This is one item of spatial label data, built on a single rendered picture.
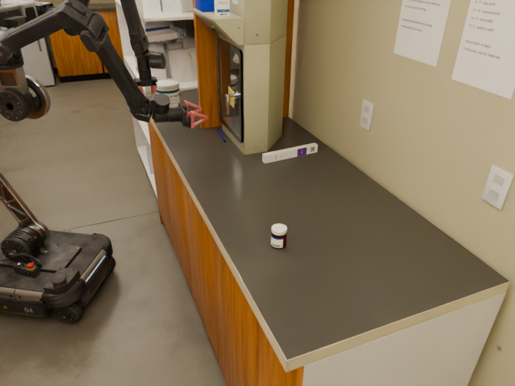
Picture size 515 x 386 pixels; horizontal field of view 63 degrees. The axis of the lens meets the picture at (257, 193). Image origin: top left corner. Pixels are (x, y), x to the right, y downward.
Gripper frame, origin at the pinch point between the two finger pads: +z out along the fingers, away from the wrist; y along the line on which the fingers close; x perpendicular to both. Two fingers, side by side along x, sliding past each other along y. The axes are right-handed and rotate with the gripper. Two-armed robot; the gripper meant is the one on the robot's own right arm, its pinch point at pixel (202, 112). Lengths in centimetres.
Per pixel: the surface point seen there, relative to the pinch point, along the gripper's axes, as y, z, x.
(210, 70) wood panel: 34.3, 12.1, -7.0
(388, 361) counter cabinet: -109, 24, 28
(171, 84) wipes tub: 64, -1, 9
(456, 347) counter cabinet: -108, 50, 32
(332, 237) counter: -71, 25, 15
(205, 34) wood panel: 35.2, 9.2, -23.6
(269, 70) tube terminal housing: -1.6, 27.0, -18.1
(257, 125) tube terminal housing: -3.1, 23.4, 5.4
